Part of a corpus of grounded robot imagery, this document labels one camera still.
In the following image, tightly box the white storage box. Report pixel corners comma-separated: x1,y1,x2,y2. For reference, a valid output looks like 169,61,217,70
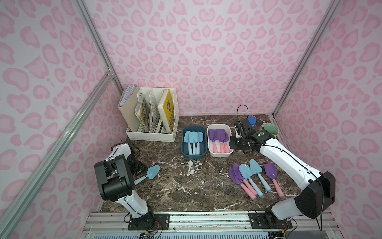
207,124,234,157

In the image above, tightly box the purple square shovel pink handle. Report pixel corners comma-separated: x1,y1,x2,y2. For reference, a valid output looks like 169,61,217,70
208,129,218,153

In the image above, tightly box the teal heart shovel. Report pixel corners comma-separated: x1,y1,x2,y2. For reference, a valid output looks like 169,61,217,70
196,132,204,155

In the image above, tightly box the dark teal storage box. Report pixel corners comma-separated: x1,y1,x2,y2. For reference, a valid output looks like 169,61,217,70
181,125,208,159

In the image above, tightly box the teal round shovel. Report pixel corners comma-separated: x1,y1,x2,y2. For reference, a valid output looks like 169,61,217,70
184,130,193,155
189,131,198,155

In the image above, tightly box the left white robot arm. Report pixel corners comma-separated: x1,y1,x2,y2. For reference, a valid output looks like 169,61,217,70
94,142,154,224

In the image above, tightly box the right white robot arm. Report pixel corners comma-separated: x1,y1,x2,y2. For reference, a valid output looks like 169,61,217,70
229,119,336,226

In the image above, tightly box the blue lid pen tube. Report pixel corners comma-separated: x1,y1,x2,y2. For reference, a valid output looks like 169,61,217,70
247,116,257,126

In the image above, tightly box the green cup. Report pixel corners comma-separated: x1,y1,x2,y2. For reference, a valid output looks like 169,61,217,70
261,123,280,136

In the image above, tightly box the teal pointed shovel far right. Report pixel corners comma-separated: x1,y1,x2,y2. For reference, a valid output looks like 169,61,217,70
250,159,271,192

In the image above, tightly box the purple shovel far right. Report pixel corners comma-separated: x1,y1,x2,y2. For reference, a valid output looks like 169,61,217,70
264,163,285,199

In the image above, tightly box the illustrated picture book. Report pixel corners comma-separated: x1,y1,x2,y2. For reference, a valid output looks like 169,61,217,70
135,95,150,132

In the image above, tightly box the white file organizer rack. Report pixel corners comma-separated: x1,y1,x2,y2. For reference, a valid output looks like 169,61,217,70
126,87,180,142

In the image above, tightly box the beige folder with papers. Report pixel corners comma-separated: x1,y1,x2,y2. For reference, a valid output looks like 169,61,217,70
118,84,141,132

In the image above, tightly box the yellow book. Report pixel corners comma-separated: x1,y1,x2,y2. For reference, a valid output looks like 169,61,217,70
157,89,175,133

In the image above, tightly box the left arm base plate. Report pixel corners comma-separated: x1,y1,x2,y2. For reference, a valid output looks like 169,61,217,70
128,213,170,231

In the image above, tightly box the aluminium front rail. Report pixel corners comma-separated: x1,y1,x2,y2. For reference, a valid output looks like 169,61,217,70
80,210,344,239

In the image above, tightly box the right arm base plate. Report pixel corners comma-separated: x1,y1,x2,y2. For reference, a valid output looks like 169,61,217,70
247,211,293,231

